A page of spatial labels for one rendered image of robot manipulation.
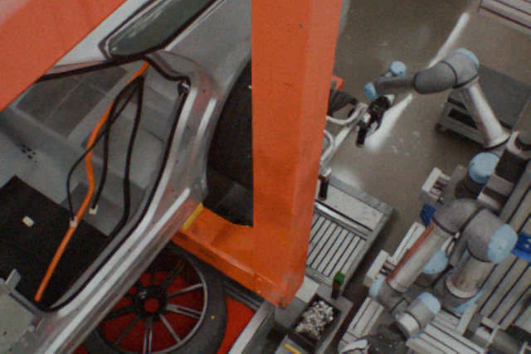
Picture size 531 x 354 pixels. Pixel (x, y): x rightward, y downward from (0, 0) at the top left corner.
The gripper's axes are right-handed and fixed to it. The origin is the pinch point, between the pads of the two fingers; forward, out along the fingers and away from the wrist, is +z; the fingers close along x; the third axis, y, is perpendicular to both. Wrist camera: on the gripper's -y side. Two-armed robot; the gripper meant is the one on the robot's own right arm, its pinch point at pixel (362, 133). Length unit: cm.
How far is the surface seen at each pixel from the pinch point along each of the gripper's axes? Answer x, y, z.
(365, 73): -42, -83, -104
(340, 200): -7, -75, -8
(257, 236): -4, 22, 79
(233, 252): -17, -9, 77
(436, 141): 19, -83, -80
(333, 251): 5, -77, 21
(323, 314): 25, -26, 73
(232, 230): -24, -10, 68
